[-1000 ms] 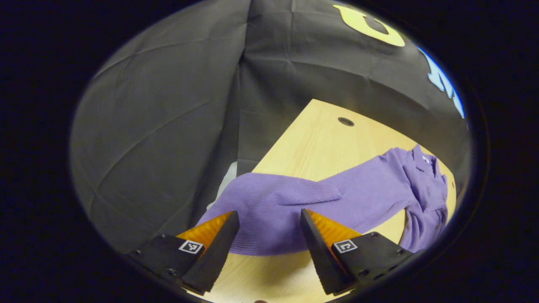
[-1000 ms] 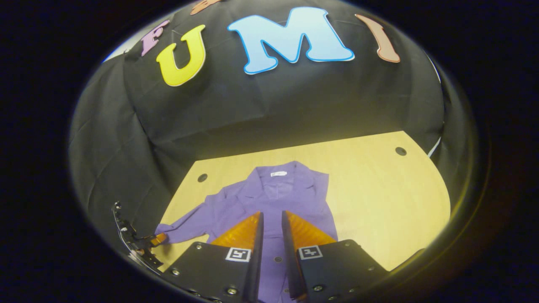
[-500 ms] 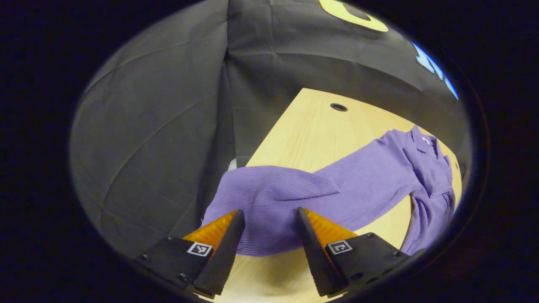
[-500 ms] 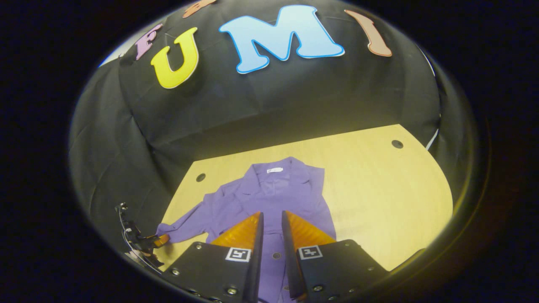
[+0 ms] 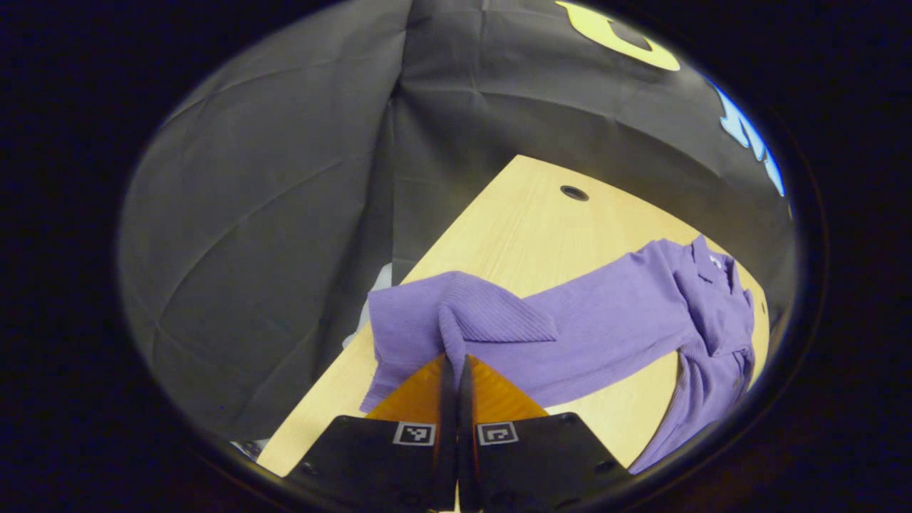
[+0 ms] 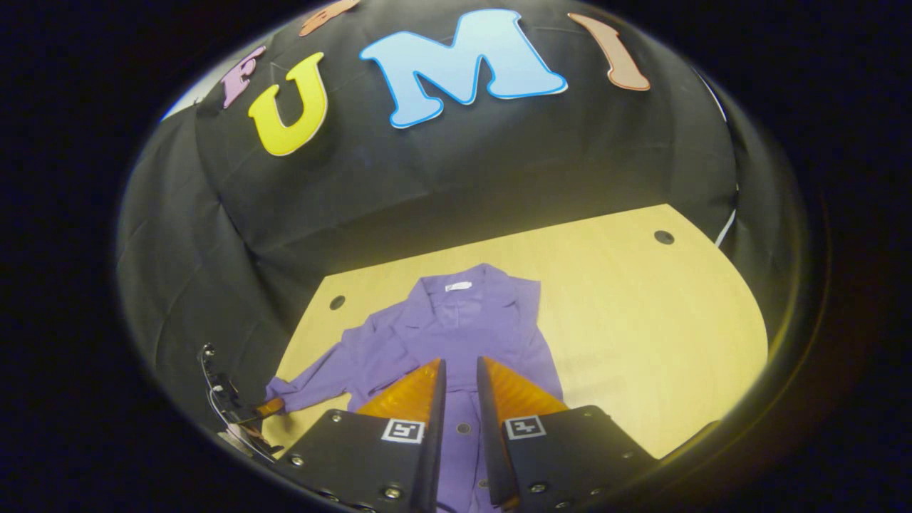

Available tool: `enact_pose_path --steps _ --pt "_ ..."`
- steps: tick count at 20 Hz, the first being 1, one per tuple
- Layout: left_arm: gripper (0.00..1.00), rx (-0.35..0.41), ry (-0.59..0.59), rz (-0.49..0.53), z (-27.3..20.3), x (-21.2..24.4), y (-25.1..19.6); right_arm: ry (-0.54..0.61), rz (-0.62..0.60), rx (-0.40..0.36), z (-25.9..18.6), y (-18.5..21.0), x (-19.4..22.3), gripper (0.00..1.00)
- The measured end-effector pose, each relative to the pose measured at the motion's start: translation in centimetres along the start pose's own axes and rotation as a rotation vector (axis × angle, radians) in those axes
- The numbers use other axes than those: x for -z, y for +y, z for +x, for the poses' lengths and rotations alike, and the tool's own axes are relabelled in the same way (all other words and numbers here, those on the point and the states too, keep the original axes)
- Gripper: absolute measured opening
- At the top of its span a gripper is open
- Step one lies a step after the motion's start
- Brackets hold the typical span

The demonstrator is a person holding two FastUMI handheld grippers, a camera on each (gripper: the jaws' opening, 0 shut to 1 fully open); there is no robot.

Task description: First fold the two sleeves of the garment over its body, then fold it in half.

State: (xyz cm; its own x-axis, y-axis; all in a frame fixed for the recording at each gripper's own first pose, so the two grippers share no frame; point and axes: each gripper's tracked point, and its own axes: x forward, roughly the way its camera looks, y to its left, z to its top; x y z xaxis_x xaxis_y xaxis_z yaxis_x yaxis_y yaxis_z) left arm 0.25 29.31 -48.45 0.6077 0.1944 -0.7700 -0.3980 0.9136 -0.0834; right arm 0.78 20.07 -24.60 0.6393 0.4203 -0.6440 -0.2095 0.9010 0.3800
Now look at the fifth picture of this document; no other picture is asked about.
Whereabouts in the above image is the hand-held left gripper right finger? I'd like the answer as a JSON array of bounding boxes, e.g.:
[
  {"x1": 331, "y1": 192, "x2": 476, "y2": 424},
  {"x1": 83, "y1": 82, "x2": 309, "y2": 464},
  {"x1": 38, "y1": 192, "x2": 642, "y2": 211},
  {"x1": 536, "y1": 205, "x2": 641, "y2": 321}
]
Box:
[{"x1": 457, "y1": 354, "x2": 631, "y2": 513}]

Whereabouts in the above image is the purple button shirt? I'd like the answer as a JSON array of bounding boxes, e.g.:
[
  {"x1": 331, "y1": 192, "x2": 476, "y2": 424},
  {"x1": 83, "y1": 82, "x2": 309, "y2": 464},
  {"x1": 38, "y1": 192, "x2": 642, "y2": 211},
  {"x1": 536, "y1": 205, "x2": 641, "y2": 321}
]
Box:
[{"x1": 360, "y1": 235, "x2": 757, "y2": 475}]

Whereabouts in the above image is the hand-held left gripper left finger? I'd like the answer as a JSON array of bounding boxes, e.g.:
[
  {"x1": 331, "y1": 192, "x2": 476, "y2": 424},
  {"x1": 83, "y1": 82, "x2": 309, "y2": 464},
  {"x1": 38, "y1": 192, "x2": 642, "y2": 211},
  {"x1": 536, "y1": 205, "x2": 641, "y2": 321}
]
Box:
[{"x1": 284, "y1": 354, "x2": 458, "y2": 513}]

